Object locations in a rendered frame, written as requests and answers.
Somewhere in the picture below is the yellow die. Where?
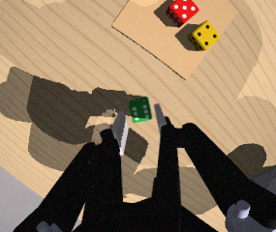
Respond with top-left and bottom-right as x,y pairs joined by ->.
187,20 -> 220,51

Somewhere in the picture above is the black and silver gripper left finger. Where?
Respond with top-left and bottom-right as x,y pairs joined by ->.
13,111 -> 129,232

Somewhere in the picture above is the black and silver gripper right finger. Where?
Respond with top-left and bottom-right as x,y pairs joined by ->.
144,103 -> 276,232

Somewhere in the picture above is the green die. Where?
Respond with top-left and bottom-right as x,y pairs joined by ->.
129,97 -> 152,123

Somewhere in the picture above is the red die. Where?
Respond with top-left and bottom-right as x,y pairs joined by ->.
166,0 -> 199,27

